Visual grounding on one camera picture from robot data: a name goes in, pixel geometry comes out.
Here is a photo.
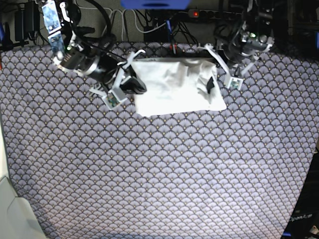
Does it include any white printed T-shirt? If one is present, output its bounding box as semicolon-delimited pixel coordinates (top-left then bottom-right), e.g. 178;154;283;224
132;58;227;117

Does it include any blue box at top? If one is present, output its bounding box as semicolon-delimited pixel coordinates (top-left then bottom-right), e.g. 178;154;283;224
121;0;190;9

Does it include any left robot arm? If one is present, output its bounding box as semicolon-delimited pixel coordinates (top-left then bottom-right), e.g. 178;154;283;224
203;0;275;90

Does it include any fan-patterned grey tablecloth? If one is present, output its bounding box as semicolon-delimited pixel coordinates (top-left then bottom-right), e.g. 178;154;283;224
0;47;319;239

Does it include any white cable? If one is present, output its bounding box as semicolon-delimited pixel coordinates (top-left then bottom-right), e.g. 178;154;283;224
74;0;167;43

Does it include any red table clamp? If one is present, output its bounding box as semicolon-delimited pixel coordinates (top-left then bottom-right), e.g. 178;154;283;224
169;43;178;56

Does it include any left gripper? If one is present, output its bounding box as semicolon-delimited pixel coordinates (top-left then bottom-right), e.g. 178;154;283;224
202;31;274;94

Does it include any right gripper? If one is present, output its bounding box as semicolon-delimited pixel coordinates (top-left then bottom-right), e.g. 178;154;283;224
53;47;147;110

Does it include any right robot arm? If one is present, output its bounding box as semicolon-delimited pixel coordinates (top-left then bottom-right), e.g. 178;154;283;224
36;0;147;110

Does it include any black power strip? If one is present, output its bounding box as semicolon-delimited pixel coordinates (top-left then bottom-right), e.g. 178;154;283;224
187;9;241;20

